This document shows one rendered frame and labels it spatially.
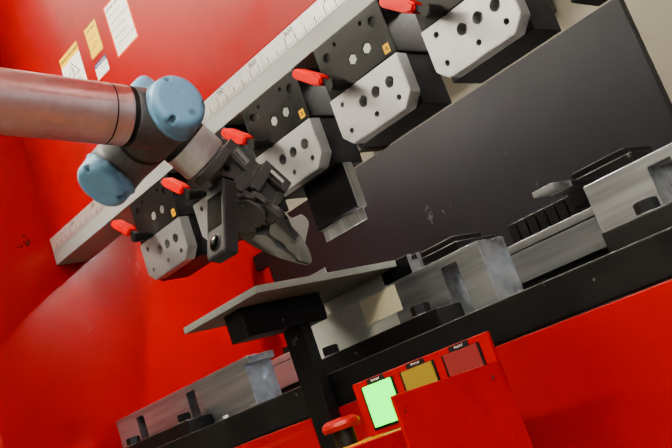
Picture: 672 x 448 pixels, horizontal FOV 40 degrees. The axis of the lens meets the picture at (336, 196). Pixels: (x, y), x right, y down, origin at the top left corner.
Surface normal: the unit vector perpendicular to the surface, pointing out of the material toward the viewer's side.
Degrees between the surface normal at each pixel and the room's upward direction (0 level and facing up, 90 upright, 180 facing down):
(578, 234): 90
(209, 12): 90
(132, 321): 90
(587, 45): 90
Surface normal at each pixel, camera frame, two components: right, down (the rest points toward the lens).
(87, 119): 0.55, 0.38
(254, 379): 0.62, -0.40
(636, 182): -0.72, 0.07
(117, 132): 0.43, 0.66
